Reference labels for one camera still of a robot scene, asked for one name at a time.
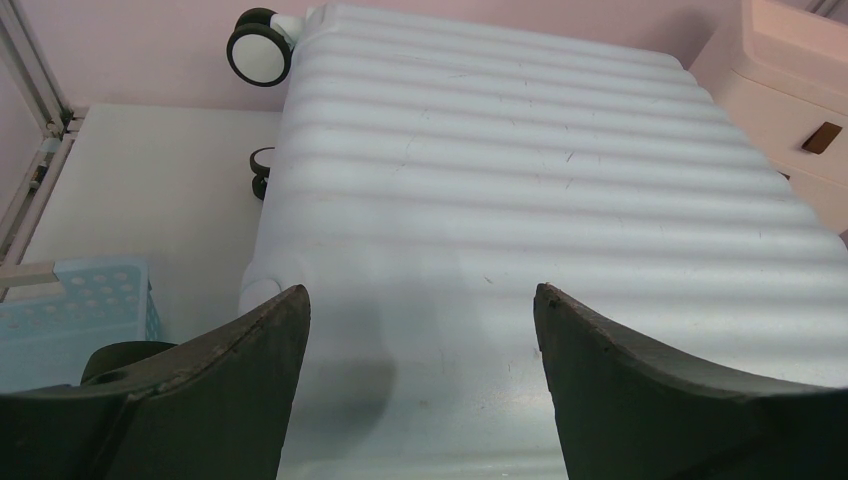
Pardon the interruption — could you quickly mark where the blue perforated plastic basket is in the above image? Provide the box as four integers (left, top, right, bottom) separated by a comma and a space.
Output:
1, 256, 162, 393

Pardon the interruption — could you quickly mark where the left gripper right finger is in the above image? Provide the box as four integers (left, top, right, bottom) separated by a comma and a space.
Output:
533, 284, 847, 479

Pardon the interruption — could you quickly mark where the light blue ribbed suitcase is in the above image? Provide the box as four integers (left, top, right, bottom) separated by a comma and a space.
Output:
239, 4, 847, 479

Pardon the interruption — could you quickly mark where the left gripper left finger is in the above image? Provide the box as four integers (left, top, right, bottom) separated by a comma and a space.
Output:
1, 285, 311, 479

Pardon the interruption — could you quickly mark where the cream plastic drawer cabinet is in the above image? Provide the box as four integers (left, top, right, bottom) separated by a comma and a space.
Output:
689, 1, 847, 234

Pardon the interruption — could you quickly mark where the aluminium frame rail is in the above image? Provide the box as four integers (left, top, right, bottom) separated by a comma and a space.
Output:
1, 1, 81, 297

